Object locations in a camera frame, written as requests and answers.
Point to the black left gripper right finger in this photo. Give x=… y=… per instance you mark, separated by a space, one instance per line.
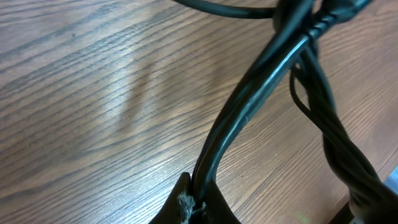
x=217 y=210

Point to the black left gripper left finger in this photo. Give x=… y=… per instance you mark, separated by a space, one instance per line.
x=179 y=205

